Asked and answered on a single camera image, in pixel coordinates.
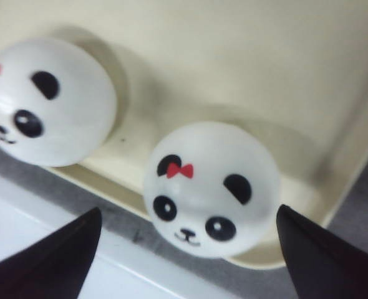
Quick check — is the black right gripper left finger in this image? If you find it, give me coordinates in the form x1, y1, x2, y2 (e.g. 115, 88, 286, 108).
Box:
0, 207, 102, 298

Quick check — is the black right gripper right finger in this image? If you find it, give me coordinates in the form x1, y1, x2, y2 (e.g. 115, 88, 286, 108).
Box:
276, 205, 368, 298

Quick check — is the panda bun with red bow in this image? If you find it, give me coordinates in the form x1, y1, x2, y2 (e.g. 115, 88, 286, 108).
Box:
143, 121, 280, 258

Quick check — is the cream rectangular plastic tray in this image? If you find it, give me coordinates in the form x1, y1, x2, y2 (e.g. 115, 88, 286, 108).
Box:
0, 0, 368, 270

